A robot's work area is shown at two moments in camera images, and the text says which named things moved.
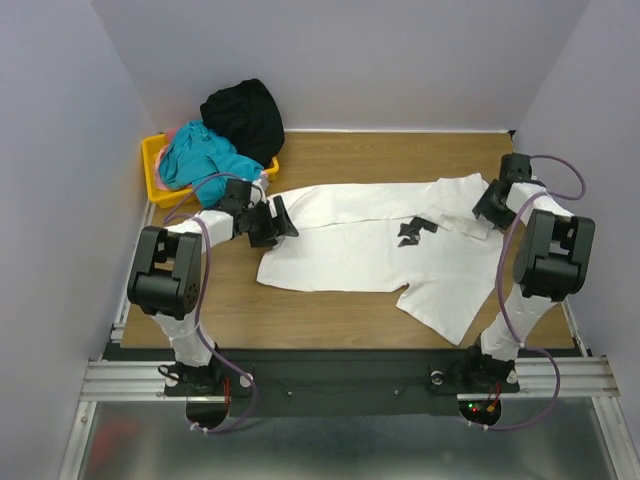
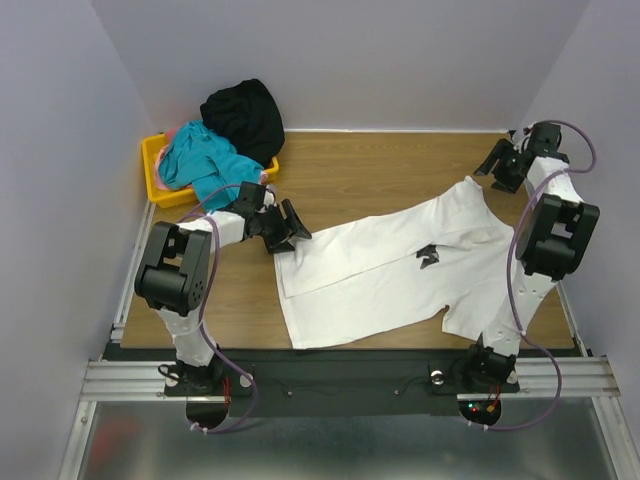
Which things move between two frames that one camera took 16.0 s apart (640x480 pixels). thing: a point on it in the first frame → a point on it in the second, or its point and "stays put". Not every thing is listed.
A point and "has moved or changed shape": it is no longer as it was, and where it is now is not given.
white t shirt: x=348 y=241 has moved or changed shape
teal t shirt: x=196 y=156 stays put
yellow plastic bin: x=168 y=197 stays put
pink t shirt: x=170 y=135 stays put
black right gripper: x=415 y=231 → x=503 y=163
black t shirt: x=246 y=114 stays put
